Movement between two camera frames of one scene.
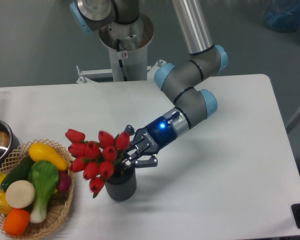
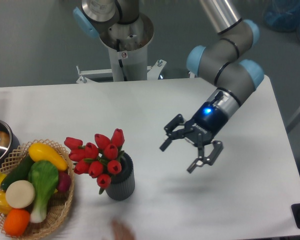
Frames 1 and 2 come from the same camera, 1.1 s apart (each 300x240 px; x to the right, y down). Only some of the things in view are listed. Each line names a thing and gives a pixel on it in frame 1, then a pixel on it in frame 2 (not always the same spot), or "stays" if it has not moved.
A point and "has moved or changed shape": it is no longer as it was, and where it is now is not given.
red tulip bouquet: x=98 y=161 has moved or changed shape
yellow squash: x=38 y=151 stays
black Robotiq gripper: x=151 y=139 → x=207 y=121
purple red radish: x=64 y=182 stays
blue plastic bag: x=290 y=15 stays
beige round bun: x=20 y=194 stays
